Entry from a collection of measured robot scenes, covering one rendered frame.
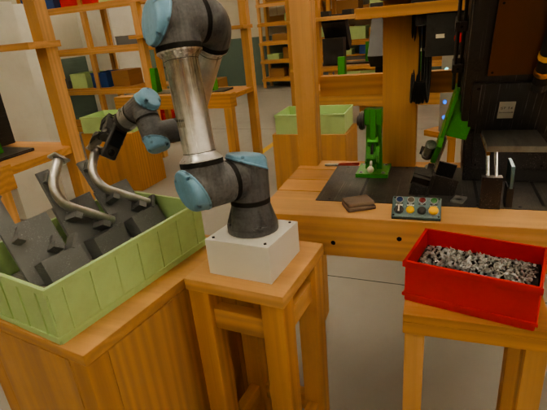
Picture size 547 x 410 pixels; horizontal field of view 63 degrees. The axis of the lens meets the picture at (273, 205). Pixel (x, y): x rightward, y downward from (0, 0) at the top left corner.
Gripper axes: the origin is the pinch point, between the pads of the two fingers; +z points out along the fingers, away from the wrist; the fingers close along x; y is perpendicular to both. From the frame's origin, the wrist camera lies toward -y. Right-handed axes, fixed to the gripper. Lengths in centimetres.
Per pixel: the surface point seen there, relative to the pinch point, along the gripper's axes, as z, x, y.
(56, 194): -3.7, 10.1, -23.6
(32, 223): 5.2, 12.3, -30.7
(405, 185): -69, -91, -7
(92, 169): -1.0, 0.1, -8.0
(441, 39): -101, -76, 36
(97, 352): -16, -5, -71
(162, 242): -16.3, -20.5, -34.1
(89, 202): 2.8, -2.8, -18.4
